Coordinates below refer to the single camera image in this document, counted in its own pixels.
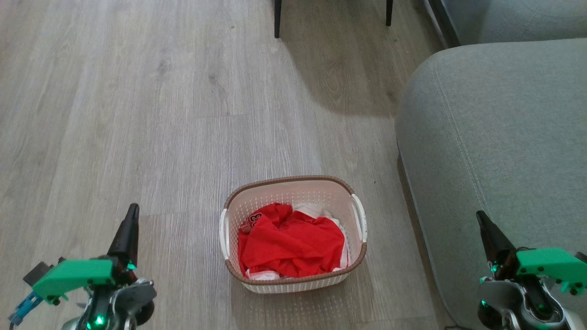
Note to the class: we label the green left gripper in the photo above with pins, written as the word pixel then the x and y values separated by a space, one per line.
pixel 72 277

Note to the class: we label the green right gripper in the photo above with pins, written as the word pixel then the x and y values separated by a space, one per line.
pixel 552 266

